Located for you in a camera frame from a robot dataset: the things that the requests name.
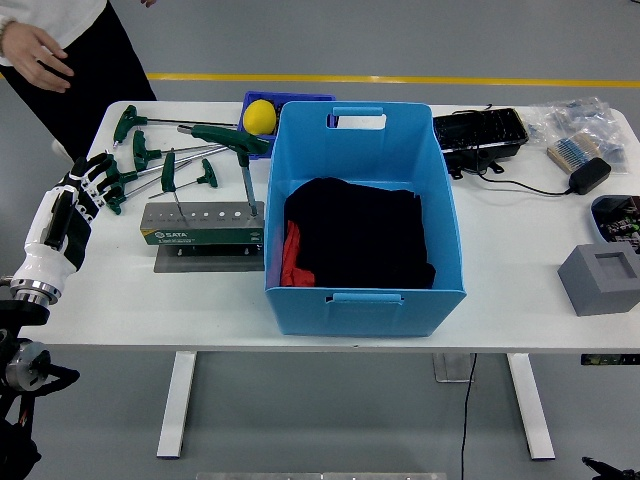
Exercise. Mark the clear plastic component bags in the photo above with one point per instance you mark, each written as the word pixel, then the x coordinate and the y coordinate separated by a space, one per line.
pixel 575 117

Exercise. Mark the yellow ball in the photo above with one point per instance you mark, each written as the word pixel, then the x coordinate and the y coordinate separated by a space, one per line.
pixel 259 117

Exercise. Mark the black table control panel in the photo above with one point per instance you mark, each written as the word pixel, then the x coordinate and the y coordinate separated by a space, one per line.
pixel 610 359

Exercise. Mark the black plastic tray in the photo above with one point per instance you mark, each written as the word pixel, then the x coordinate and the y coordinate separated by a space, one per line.
pixel 480 130

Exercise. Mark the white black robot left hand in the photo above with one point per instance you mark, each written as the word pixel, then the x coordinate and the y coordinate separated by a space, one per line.
pixel 45 260

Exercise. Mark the large light blue storage box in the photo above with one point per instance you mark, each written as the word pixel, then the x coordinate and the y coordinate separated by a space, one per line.
pixel 370 315

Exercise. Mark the white table leg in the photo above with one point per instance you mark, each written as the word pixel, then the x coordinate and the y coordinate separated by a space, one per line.
pixel 175 405
pixel 532 405

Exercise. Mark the person's right hand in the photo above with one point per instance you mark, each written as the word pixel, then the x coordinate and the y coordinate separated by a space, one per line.
pixel 32 52

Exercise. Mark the light blue parts bowl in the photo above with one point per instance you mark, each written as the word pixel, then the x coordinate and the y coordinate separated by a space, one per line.
pixel 617 220

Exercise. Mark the grey block with square recess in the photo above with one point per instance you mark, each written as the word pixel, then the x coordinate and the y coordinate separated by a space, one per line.
pixel 590 295

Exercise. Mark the grey metal table bracket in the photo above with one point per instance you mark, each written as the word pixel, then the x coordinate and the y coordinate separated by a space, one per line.
pixel 452 367

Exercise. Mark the person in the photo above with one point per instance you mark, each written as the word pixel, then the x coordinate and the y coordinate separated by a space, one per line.
pixel 100 60

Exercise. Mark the taped resistor strip bundle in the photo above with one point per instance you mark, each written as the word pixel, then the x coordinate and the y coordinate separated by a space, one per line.
pixel 570 150

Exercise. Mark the small dark blue bin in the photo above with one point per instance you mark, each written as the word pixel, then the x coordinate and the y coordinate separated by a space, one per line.
pixel 260 96

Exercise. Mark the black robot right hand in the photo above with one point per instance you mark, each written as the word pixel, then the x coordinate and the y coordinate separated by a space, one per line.
pixel 605 469

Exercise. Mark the red cloth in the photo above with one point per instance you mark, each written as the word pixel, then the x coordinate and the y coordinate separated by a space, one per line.
pixel 292 255

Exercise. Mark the black cloth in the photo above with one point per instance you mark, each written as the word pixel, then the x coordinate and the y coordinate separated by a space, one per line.
pixel 360 235

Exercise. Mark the black power adapter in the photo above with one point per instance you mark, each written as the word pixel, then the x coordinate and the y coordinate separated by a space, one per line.
pixel 590 175

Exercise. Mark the grey metal wrench holder stand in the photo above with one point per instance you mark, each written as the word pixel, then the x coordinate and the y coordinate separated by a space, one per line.
pixel 200 235

